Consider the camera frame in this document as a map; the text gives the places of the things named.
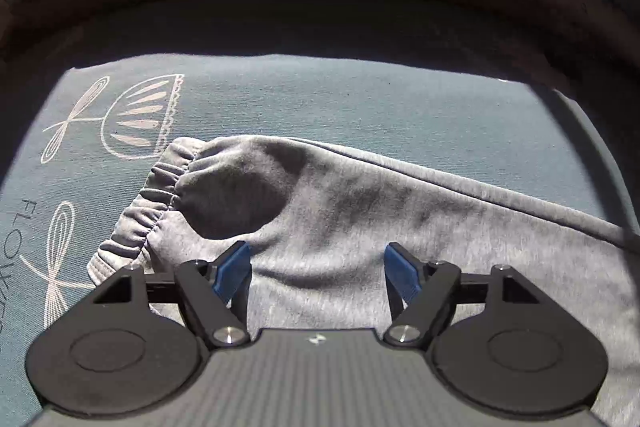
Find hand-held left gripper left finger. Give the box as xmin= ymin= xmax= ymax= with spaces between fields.
xmin=92 ymin=241 xmax=252 ymax=348

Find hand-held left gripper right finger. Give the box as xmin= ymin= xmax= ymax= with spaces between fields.
xmin=382 ymin=243 xmax=543 ymax=348

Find grey sweatpants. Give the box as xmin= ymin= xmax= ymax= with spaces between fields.
xmin=86 ymin=134 xmax=640 ymax=427

